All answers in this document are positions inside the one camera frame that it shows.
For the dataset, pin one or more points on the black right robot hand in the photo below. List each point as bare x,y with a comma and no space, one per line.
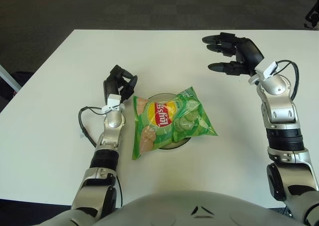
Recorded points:
249,51

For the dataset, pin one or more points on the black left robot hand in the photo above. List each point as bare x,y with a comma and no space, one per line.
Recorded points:
109,85

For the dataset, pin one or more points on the green chips bag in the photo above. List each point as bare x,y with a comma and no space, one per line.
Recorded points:
159,116

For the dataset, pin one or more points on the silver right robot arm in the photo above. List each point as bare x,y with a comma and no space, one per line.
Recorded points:
279,103

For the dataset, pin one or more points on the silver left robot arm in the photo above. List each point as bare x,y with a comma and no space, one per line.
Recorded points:
113,122

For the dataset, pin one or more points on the white plate black rim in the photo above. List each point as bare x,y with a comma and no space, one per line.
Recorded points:
174,145

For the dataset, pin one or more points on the white left wrist connector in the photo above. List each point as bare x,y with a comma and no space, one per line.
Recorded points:
113,101

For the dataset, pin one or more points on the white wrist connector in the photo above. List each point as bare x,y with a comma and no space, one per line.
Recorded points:
113,101
265,71

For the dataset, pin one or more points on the white right wrist connector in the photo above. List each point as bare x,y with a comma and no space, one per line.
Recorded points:
265,71

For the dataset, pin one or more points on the black office chair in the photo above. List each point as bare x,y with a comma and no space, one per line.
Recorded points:
310,14

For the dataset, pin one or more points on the grey robot torso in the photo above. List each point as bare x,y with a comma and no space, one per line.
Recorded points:
159,211

